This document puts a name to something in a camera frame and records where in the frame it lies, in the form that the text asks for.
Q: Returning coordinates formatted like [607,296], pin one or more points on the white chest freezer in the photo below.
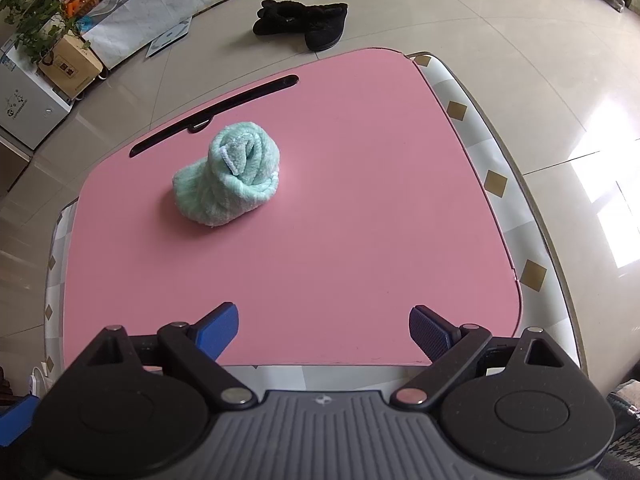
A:
[25,105]

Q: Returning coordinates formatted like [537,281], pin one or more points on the trailing pothos plant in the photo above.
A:
[30,15]

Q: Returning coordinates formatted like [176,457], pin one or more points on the black fuzzy slipper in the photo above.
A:
[272,22]
[325,30]

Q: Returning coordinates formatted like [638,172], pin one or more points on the white bathroom scale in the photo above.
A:
[170,37]

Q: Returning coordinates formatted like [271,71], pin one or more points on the diamond patterned tablecloth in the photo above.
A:
[517,220]

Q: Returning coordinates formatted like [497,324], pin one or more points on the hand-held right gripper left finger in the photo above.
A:
[220,327]

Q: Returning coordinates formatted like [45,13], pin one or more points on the cloth covered long table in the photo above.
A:
[150,10]

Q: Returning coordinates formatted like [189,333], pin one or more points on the white plastic device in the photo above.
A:
[40,380]

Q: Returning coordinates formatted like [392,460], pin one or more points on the mint green fluffy towel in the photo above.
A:
[225,195]

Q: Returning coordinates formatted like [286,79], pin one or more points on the brown cardboard box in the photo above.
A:
[70,67]

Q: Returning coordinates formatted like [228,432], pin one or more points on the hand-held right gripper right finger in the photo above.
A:
[430,332]

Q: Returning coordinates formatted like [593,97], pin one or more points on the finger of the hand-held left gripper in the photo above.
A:
[15,417]

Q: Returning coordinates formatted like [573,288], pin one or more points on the pink lap desk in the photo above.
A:
[350,210]

